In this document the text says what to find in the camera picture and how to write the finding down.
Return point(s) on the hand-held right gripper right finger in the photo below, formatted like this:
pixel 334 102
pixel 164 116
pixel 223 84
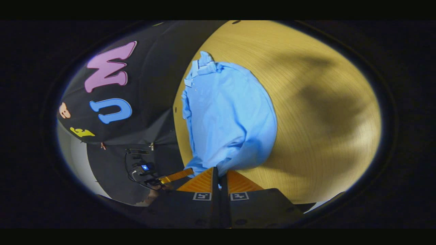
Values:
pixel 252 207

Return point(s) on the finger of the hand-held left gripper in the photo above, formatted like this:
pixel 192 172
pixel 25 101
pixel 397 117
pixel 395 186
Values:
pixel 177 175

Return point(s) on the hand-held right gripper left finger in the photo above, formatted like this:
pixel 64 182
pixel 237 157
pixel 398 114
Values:
pixel 194 207

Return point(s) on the light blue T-shirt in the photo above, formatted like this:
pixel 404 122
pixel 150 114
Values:
pixel 228 115

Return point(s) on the black backdrop cloth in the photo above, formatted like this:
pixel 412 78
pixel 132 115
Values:
pixel 153 68

